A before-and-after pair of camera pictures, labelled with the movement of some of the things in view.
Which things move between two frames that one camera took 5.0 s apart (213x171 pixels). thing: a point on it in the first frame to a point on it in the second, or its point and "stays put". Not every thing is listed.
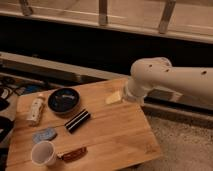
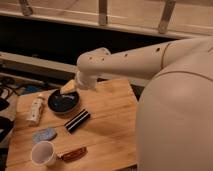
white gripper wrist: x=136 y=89 to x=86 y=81
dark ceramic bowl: x=63 y=101 stays put
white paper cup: x=43 y=153 stays put
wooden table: x=91 y=126 stays put
